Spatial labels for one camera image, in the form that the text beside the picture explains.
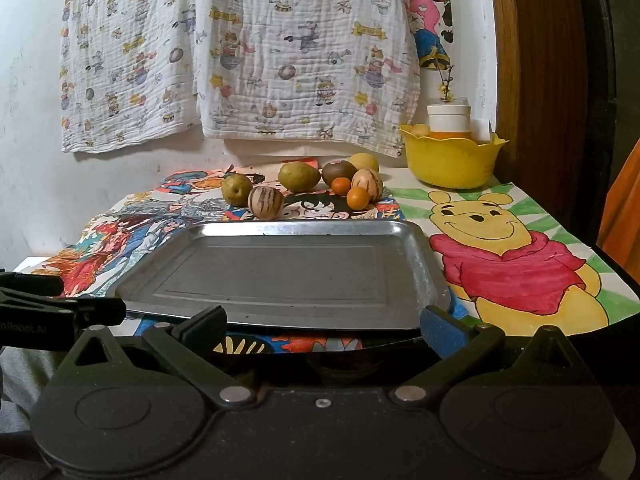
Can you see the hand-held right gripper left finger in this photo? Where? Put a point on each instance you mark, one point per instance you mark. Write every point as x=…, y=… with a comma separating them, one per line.
x=207, y=329

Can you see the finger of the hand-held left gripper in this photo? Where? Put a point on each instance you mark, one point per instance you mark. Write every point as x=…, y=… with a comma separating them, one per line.
x=100, y=311
x=30, y=284

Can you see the small white carton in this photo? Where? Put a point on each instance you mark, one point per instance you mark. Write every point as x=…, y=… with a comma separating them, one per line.
x=481, y=131

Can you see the round green pear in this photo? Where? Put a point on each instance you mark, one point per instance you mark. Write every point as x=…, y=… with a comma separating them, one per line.
x=235, y=188

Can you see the twig with yellow flowers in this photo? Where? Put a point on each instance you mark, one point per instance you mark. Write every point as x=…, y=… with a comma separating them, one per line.
x=443, y=87

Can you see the yellow pear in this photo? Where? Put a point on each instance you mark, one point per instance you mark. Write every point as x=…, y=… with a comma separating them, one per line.
x=365, y=161

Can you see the cartoon children drawing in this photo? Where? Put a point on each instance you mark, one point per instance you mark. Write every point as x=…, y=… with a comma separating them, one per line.
x=197, y=180

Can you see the yellow bear drawing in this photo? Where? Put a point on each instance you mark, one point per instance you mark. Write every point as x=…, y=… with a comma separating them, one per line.
x=500, y=260

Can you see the metal tray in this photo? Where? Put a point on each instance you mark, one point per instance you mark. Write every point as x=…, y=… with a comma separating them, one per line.
x=280, y=270

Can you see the dark door panel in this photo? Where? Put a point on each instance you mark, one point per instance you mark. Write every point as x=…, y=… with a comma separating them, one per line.
x=610, y=85

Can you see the small orange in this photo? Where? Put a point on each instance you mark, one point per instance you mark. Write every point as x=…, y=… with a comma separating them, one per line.
x=341, y=186
x=358, y=199

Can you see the grey cloth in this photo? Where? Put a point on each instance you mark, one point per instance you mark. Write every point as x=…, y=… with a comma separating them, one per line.
x=25, y=385

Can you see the red paper sheet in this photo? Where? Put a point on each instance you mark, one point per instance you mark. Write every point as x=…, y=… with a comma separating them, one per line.
x=311, y=163

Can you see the white jar with orange base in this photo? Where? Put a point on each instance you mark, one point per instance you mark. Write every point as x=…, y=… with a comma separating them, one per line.
x=449, y=120

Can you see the brown kiwi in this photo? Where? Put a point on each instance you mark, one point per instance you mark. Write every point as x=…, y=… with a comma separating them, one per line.
x=337, y=169

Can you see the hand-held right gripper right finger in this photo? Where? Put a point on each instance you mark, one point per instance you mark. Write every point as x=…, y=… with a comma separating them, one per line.
x=440, y=331

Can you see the orange cloth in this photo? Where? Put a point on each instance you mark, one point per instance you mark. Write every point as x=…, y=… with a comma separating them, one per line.
x=625, y=210

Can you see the small yellow apple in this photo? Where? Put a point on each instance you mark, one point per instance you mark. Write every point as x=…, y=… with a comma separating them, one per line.
x=419, y=131

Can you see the wooden door frame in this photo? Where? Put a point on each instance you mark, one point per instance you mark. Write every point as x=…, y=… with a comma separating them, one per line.
x=540, y=85

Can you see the cartoon wall poster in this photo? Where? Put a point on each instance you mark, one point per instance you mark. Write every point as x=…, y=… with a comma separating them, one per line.
x=430, y=10

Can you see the printed muslin cloth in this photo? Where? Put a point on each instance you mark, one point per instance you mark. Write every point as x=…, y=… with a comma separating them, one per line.
x=125, y=60
x=300, y=60

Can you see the yellow plastic bowl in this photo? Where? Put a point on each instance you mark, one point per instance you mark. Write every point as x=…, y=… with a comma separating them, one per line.
x=450, y=162

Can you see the striped pepino melon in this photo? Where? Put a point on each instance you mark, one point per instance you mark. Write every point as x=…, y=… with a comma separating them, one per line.
x=368, y=183
x=266, y=203

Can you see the long green pear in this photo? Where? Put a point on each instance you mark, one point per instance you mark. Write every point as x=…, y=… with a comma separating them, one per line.
x=298, y=176

